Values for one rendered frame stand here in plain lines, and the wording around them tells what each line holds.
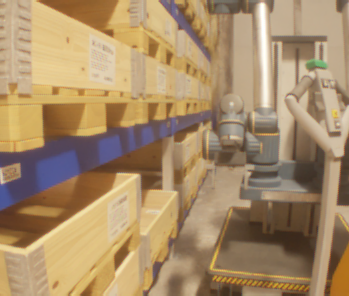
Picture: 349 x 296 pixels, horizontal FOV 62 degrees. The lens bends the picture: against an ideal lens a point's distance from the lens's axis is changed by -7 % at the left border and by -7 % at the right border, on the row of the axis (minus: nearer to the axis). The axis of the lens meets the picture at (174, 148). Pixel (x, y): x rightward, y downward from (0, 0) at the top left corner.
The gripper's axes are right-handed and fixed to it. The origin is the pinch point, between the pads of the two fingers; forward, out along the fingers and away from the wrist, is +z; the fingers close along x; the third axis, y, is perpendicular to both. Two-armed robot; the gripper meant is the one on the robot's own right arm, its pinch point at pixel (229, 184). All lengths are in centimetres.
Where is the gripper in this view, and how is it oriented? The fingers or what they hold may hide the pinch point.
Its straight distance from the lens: 128.9
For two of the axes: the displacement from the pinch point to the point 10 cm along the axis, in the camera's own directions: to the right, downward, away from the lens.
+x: -9.6, 0.0, 2.8
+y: 2.7, 2.8, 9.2
